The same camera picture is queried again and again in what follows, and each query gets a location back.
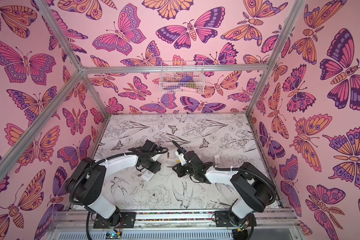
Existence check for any white battery cover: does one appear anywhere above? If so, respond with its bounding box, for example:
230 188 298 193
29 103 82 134
214 155 221 164

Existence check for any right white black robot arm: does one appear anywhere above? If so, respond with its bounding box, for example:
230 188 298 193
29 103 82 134
172 148 277 220

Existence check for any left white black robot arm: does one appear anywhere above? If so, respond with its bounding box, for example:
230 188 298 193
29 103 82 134
66 140 169 226

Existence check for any purple item in basket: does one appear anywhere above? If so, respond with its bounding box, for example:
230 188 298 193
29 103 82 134
179 76 194 85

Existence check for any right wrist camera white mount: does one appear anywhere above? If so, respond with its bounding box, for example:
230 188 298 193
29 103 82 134
176 150 187 166

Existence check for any left black corrugated cable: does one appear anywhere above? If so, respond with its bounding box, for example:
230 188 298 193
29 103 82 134
68 146 169 208

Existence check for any black corrugated cable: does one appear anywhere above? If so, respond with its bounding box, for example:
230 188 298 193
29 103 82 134
171 140 277 208
68 146 169 208

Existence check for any right black corrugated cable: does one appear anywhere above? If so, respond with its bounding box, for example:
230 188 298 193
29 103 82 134
171 140 277 208

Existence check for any white wire basket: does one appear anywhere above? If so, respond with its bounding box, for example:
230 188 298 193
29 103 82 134
158 61 206 95

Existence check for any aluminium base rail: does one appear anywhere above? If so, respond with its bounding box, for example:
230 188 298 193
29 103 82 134
45 209 306 240

